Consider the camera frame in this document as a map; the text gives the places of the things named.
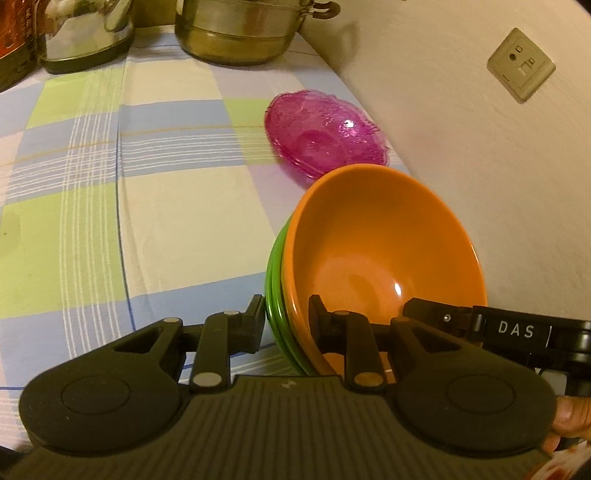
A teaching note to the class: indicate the dark bottle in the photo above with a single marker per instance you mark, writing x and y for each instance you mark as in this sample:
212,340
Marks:
16,41

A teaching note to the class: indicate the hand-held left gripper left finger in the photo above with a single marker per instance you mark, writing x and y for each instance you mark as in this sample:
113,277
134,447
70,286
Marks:
251,325

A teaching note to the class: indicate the beige wall data socket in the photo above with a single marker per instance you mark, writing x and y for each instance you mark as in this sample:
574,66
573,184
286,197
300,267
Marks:
521,64

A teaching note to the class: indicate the checked tablecloth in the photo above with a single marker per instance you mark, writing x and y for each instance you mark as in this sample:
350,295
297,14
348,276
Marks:
138,198

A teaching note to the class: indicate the stainless steel kettle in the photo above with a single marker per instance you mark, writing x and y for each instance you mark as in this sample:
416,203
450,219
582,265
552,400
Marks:
83,37

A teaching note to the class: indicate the stainless steel steamer pot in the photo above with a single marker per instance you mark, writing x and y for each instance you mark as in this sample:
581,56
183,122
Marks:
240,32

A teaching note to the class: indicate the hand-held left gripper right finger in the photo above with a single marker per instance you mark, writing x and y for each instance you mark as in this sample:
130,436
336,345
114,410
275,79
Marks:
318,323

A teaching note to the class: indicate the person's right hand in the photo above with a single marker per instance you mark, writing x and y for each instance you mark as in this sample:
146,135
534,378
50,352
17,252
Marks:
570,415

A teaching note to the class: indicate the pink patterned plastic bowl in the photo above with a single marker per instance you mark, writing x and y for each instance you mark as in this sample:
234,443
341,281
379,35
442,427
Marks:
323,134

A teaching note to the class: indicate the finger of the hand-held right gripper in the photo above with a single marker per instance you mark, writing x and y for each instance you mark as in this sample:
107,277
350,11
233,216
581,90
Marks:
434,316

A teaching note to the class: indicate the orange bowl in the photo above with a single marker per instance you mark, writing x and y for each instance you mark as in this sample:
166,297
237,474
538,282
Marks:
369,249

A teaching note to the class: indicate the green bowl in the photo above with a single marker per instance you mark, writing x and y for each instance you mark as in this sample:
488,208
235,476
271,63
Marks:
277,286

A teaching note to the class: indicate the red and white cloth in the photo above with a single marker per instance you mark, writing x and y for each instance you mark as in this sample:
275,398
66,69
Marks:
565,466

